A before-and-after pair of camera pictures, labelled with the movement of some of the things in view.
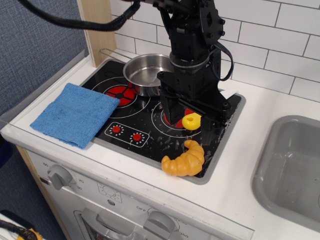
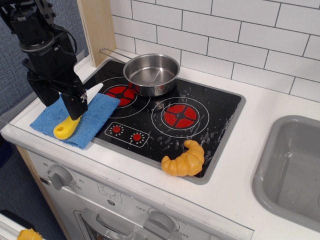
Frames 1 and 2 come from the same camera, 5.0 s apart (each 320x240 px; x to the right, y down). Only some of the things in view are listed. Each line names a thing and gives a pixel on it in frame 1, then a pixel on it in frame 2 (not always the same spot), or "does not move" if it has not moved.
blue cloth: (76, 114) does not move
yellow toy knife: (192, 122) to (68, 127)
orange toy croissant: (188, 164) does not move
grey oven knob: (160, 224) does not move
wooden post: (101, 43) does not move
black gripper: (197, 88) to (51, 72)
